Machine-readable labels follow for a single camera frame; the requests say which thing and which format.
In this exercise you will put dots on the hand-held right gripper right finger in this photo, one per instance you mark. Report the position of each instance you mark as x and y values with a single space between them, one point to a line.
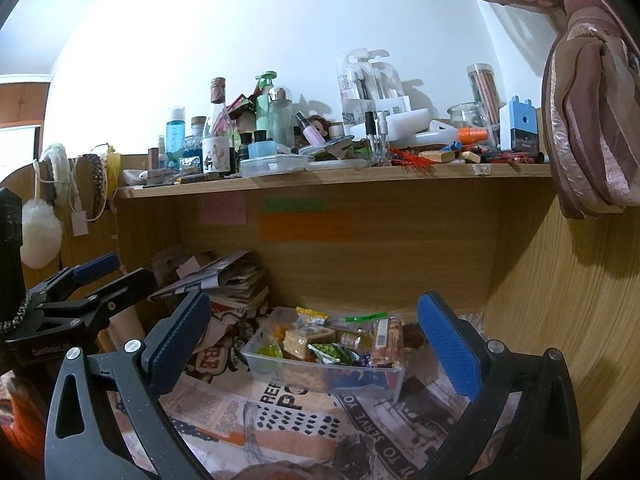
450 345

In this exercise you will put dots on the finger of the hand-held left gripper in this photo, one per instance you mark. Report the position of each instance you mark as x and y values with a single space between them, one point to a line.
97 267
130 285

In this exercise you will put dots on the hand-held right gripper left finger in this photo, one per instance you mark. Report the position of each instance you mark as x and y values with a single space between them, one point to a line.
180 345

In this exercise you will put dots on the clear plastic container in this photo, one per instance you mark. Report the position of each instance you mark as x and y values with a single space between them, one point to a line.
325 380

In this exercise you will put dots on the red lettered paper bag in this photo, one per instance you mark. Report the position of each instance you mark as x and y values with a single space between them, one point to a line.
220 355

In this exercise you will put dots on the white hanging tag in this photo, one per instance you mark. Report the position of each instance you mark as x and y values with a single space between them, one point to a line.
80 224

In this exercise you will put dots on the peanut bar packet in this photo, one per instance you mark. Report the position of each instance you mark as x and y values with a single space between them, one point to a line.
387 342

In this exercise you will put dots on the white fluffy pom-pom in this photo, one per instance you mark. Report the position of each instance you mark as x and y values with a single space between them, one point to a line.
41 235

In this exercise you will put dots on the pile of magazines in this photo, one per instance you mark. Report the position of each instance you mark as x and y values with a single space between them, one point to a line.
220 280

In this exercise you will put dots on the patterned headband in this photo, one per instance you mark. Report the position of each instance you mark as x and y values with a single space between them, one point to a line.
95 185

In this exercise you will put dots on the green zip clear bag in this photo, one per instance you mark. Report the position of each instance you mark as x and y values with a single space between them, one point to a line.
367 318

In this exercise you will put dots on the white fluffy earmuff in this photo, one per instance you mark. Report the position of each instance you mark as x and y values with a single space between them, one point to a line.
57 170

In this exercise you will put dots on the wooden desk shelf unit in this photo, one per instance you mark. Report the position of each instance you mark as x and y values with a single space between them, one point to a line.
400 250

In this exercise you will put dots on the green pea packet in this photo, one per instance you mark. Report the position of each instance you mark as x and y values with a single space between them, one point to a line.
332 352

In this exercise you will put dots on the pink sticky note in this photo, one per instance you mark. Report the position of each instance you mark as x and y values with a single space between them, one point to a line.
223 209

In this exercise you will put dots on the tan biscuit packet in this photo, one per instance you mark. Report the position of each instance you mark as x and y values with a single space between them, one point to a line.
305 340

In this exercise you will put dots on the small thin bottle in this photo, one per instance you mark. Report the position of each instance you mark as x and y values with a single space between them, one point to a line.
162 152

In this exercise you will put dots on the yellow snack packet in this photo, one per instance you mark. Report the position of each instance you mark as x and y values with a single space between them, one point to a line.
312 316

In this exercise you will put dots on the blue glass jar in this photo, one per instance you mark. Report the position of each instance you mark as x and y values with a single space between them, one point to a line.
192 152

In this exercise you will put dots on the newspaper print tablecloth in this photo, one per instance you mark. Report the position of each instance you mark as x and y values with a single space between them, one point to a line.
300 430

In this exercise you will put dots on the blue liquid bottle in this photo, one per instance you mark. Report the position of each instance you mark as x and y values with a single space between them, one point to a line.
176 140

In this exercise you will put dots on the clear bottle white label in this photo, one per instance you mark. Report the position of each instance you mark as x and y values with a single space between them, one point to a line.
218 145

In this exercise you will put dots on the orange sticky note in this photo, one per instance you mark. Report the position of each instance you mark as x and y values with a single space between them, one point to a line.
305 226

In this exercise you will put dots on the green sticky note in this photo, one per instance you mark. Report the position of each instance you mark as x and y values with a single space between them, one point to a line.
295 204

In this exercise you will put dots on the clear lidded plastic box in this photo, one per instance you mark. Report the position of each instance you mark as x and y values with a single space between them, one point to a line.
275 165

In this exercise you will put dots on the light blue jar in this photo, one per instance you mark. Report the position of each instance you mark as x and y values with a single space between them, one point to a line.
262 149

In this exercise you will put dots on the tan eraser block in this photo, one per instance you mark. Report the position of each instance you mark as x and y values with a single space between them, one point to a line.
436 156

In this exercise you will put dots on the red tasselled item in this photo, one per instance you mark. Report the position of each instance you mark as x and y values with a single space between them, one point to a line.
412 159

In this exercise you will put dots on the white bottle orange cap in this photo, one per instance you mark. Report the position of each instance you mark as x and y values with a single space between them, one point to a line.
450 136

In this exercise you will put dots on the clear spray vial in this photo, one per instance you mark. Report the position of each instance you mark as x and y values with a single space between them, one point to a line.
383 140

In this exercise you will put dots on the clear bottle silver cap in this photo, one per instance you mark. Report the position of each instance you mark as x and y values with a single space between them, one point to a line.
281 120

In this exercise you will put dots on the green pump bottle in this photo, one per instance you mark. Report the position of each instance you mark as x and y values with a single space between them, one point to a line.
264 105

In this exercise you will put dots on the black cap spray vial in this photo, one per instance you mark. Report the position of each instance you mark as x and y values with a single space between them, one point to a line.
369 135

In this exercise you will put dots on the empty glass jar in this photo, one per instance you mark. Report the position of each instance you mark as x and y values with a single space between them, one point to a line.
467 120

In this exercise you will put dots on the white flat box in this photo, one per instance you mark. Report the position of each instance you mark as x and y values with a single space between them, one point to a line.
400 122

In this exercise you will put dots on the blue pencil sharpener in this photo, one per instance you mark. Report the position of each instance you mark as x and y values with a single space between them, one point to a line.
520 127

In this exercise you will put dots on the pink cosmetic bottle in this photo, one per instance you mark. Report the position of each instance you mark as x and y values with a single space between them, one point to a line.
312 132

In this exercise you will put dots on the glass jar of pencils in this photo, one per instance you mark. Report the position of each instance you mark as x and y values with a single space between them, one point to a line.
483 95

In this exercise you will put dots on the small brush blister pack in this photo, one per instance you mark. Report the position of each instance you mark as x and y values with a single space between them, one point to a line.
392 90

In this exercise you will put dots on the brown curtain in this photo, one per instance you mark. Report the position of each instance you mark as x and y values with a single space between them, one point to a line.
590 110

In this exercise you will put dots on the large brush blister pack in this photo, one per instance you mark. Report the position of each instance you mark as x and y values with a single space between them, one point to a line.
357 85

